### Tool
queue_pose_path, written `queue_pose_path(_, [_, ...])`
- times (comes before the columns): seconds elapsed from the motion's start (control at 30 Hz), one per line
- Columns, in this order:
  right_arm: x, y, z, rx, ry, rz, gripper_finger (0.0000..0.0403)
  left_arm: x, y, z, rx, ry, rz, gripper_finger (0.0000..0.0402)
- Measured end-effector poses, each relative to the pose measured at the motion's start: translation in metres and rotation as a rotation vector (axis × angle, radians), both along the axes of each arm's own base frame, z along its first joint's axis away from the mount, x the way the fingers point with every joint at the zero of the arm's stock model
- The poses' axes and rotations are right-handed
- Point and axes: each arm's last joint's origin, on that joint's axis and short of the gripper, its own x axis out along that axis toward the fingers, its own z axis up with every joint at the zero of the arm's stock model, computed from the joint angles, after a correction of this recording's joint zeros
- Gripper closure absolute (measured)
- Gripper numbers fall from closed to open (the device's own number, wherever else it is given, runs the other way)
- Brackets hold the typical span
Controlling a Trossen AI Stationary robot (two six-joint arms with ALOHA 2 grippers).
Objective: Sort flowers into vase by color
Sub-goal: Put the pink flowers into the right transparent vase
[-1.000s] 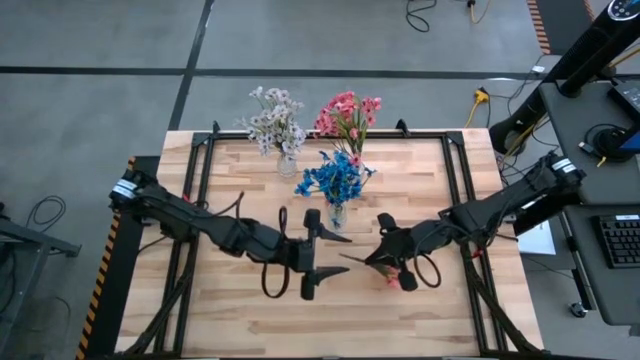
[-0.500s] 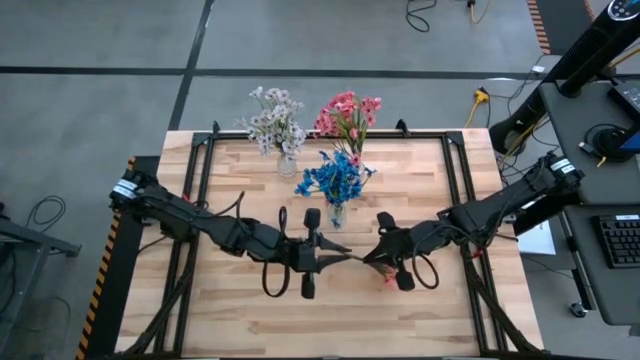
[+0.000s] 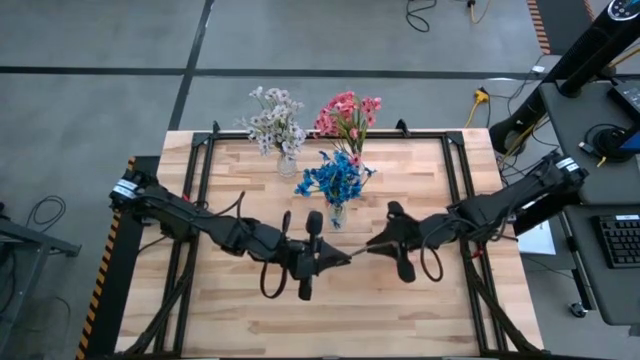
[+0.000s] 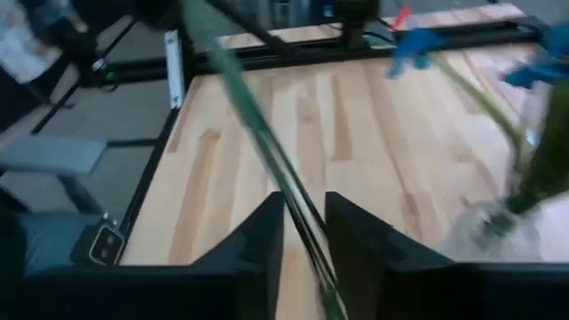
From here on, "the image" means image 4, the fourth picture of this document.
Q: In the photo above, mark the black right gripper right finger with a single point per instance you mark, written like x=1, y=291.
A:
x=400, y=284

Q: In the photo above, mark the white upright strip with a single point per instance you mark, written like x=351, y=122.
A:
x=174, y=66

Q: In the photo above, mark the grey metal cart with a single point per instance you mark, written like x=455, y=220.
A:
x=49, y=153

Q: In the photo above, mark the black tripod stand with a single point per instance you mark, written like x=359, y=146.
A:
x=84, y=49

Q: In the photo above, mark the small red tag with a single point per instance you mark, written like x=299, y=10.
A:
x=402, y=18

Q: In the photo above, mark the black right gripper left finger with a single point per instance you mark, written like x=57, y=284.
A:
x=213, y=289

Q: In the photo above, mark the black aluminium rig frame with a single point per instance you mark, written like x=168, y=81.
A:
x=311, y=53

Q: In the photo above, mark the pink artificial flower spray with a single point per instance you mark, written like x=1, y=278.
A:
x=262, y=129

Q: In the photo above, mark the person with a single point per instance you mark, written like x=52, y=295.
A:
x=22, y=49

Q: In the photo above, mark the ribbed clear glass vase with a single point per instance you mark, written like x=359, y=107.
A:
x=489, y=231

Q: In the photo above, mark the small black silver-rimmed camera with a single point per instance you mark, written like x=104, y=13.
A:
x=106, y=244

